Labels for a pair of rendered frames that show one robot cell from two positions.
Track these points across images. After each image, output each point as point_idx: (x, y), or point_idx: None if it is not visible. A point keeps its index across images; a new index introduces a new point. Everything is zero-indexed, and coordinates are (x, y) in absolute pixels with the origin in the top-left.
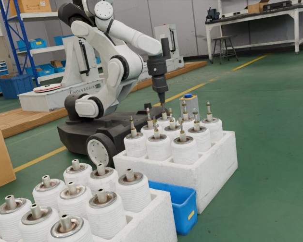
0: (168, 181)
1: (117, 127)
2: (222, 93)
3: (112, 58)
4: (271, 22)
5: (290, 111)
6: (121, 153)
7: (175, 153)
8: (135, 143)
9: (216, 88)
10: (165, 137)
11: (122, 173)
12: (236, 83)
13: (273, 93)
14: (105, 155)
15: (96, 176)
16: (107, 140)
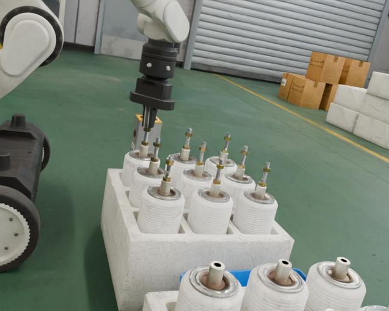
0: (244, 265)
1: (23, 170)
2: (25, 100)
3: (31, 13)
4: None
5: (165, 141)
6: (137, 230)
7: (259, 218)
8: (180, 207)
9: None
10: (223, 192)
11: (145, 268)
12: (24, 84)
13: (108, 111)
14: (10, 237)
15: (292, 287)
16: (28, 201)
